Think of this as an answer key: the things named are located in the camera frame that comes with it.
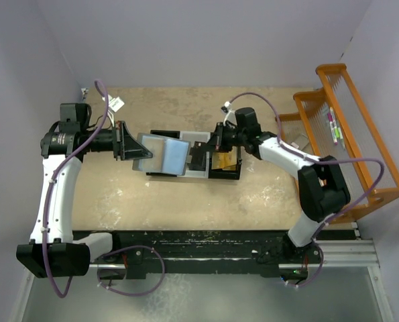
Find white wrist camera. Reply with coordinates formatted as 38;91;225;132
106;95;125;128
221;101;237;125

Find grey card holder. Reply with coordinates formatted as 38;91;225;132
132;133;190;176

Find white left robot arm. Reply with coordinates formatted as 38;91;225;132
16;103;152;278

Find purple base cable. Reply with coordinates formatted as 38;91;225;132
97;244;167;297
281;243;325;290

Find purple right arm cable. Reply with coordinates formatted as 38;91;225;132
228;93;386;241

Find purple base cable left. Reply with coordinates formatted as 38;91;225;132
97;244;167;297

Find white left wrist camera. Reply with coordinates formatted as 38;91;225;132
106;95;125;128

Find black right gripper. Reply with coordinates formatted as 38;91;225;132
203;122;246;153

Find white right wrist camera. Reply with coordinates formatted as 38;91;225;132
221;101;237;125

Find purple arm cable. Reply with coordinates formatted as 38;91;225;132
41;78;110;299
228;93;386;241

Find green marker pen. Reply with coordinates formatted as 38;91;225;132
332;125;345;149

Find black cards stack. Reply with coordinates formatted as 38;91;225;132
188;147;206;171

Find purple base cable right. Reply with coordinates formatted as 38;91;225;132
281;243;325;290

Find black bin with gold cards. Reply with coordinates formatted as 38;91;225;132
208;147;242;180

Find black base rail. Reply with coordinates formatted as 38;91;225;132
71;229;324;279

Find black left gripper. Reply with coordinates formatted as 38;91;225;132
82;120;152;160

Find gold cards stack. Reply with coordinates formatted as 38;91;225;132
211;150;237;171

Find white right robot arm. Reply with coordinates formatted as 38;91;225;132
190;107;351;262

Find pink marker pen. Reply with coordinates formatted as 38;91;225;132
327;107;337;137

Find orange wooden rack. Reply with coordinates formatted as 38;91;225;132
280;63;399;224

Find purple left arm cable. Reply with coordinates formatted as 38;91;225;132
41;78;110;299

